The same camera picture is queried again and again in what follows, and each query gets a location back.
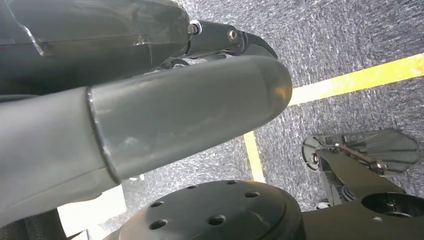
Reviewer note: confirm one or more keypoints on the small white floor clip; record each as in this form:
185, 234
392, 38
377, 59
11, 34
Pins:
137, 178

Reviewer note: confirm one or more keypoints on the dark ribbed left arm sleeve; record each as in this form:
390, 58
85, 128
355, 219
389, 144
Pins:
36, 228

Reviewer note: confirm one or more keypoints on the white flat floor board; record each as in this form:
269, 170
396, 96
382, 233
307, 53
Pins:
92, 212

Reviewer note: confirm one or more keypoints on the black round leg joint housing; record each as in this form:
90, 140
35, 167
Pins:
215, 215

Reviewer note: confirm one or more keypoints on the yellow floor tape strip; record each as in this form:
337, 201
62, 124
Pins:
357, 79
254, 159

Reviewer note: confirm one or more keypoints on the black robot foot plate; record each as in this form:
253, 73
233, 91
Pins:
397, 149

